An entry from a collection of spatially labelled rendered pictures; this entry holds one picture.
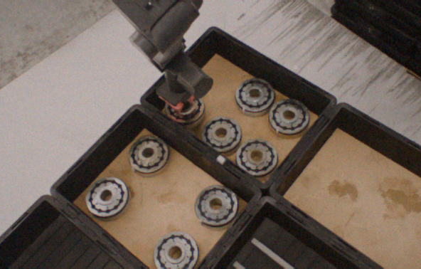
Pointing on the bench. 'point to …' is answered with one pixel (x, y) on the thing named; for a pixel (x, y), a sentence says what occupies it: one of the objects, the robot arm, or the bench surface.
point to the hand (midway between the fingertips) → (183, 103)
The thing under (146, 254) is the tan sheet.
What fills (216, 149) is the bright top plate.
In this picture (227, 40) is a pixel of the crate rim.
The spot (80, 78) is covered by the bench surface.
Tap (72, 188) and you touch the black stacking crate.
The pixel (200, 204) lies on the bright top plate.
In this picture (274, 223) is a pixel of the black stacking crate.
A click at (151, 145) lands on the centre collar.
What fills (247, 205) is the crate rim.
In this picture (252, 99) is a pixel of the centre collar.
